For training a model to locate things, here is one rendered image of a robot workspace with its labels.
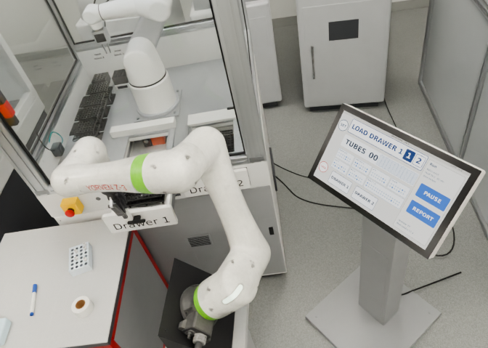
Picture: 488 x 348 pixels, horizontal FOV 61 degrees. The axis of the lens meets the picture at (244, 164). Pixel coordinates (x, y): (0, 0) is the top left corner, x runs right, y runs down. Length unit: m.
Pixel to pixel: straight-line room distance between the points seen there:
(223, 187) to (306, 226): 1.46
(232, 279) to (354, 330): 1.15
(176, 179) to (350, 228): 1.72
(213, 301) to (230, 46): 0.81
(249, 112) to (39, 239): 1.14
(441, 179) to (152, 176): 0.85
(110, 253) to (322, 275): 1.20
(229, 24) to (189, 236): 1.12
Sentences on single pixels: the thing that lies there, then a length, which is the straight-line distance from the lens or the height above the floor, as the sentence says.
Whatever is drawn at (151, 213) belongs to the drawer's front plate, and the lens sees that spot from 1.73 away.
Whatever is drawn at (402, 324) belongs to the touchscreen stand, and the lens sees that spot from 2.33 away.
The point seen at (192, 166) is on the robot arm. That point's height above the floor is 1.40.
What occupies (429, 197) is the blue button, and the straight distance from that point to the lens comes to 1.40.
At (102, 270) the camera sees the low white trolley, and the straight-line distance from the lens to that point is 1.85.
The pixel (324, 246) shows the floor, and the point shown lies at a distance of 2.58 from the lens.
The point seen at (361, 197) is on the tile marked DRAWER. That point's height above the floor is 1.00.
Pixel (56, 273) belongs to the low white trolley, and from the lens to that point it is 1.95.
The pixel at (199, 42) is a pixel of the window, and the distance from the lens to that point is 1.43.
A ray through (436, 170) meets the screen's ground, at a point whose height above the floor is 1.16.
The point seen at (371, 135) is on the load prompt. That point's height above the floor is 1.16.
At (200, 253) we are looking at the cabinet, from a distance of 2.22.
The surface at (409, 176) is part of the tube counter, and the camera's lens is 1.42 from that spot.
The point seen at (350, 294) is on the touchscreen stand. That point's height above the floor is 0.04.
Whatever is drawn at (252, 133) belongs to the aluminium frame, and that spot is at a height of 1.11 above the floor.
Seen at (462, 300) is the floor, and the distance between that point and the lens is 2.49.
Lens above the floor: 2.13
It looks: 43 degrees down
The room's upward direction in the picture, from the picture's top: 13 degrees counter-clockwise
